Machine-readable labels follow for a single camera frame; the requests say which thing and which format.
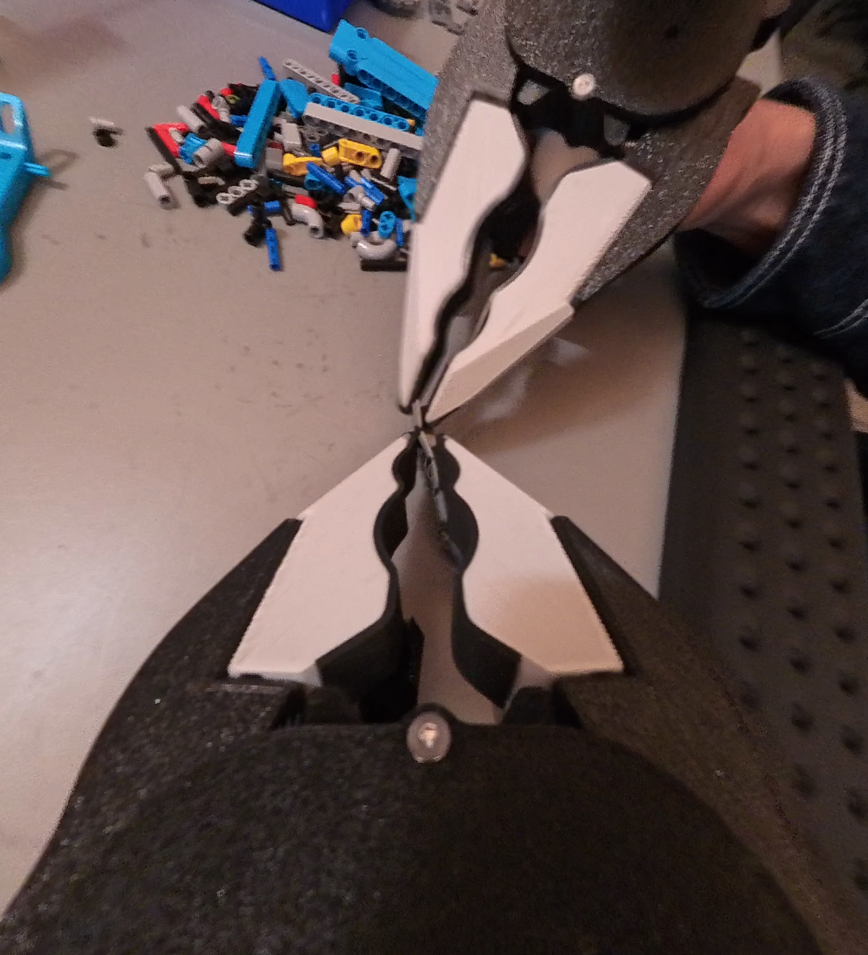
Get pile of grey track links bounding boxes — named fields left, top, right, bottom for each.
left=382, top=0, right=480, bottom=31

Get pile of plastic building pieces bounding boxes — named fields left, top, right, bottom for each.
left=143, top=18, right=438, bottom=273

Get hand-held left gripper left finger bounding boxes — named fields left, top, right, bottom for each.
left=228, top=435, right=423, bottom=687

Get person's right hand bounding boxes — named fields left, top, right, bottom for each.
left=678, top=100, right=819, bottom=255

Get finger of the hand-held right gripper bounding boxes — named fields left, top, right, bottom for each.
left=396, top=93, right=533, bottom=413
left=425, top=158, right=653, bottom=424

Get grey toy track chain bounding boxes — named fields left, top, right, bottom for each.
left=411, top=399, right=466, bottom=566

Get black studded pad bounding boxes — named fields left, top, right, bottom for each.
left=661, top=298, right=868, bottom=955

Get person's right forearm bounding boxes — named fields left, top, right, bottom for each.
left=676, top=78, right=868, bottom=411

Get blue plastic tray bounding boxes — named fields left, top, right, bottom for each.
left=255, top=0, right=353, bottom=34

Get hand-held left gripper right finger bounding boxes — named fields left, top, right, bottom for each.
left=430, top=435, right=623, bottom=708

